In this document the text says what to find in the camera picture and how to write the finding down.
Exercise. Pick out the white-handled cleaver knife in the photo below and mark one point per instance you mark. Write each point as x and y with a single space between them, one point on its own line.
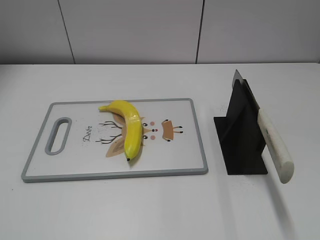
277 148

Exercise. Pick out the yellow plastic banana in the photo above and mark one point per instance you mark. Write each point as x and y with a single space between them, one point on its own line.
133 123

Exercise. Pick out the black knife stand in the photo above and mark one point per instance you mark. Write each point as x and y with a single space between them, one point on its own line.
240 137

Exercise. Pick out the white grey-rimmed cutting board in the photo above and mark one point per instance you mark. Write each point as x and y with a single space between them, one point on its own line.
76 142

